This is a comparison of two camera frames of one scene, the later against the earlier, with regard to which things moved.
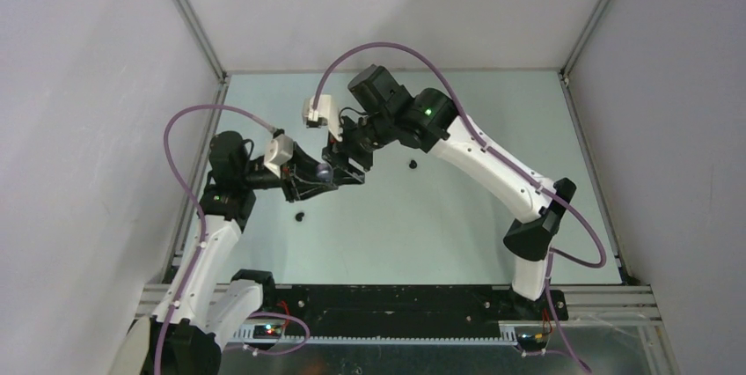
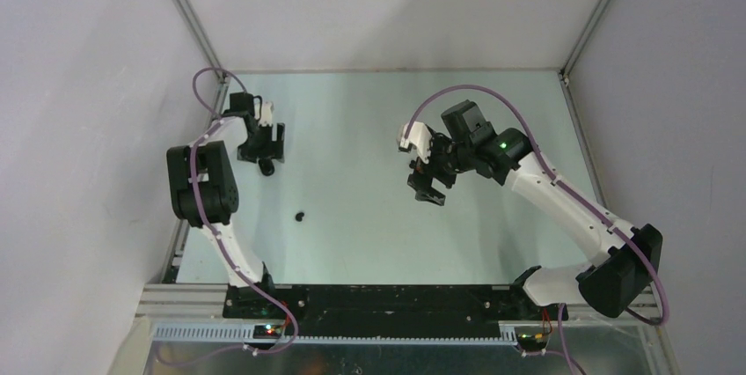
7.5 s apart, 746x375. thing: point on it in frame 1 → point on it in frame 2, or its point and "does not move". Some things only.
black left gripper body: x=288 y=175 → x=261 y=145
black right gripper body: x=359 y=141 → x=446 y=160
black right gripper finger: x=342 y=175 → x=424 y=192
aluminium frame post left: x=188 y=15 does not move
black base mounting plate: x=405 y=310 does not move
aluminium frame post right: x=565 y=73 does not move
